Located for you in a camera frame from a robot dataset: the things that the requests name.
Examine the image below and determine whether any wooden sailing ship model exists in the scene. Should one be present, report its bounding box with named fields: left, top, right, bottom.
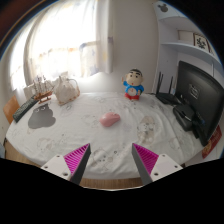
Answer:
left=32, top=75, right=54, bottom=104

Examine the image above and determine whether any white star-print curtain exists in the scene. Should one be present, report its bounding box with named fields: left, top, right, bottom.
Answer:
left=9, top=0, right=114, bottom=95

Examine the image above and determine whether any white printed tablecloth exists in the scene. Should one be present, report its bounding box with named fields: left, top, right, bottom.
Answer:
left=4, top=91, right=214, bottom=181

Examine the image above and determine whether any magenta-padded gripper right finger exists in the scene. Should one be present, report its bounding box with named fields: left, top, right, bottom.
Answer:
left=131, top=143, right=184, bottom=186

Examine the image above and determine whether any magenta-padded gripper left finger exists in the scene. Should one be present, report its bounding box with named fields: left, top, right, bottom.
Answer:
left=40, top=143, right=92, bottom=186

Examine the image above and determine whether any red printed packet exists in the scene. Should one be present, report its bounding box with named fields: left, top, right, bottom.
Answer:
left=201, top=125, right=223, bottom=159

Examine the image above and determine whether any black cat-shaped mouse pad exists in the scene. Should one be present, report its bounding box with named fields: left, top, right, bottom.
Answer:
left=27, top=103, right=57, bottom=130

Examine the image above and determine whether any large white conch shell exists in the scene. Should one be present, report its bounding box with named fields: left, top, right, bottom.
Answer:
left=53, top=75, right=81, bottom=106

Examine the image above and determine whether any black keyboard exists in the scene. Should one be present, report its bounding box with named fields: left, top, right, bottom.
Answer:
left=12, top=96, right=40, bottom=123

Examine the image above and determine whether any cartoon boy figure clock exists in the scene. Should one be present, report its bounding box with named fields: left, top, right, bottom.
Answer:
left=121, top=68, right=146, bottom=101

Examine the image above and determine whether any orange wooden chair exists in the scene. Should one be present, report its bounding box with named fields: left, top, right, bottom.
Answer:
left=3, top=95, right=21, bottom=125

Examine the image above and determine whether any white wall shelf unit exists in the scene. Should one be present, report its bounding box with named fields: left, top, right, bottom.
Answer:
left=153, top=1, right=223, bottom=95

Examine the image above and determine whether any black box device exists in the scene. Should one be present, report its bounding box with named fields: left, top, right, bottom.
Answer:
left=172, top=103, right=198, bottom=132

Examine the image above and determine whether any black router with antennas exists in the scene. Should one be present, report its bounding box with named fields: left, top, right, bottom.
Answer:
left=155, top=71, right=183, bottom=106

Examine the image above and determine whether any black computer monitor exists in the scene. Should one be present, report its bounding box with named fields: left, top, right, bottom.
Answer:
left=175, top=60, right=224, bottom=148

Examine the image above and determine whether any pink computer mouse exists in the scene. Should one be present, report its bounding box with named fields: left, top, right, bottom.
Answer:
left=99, top=111, right=121, bottom=128

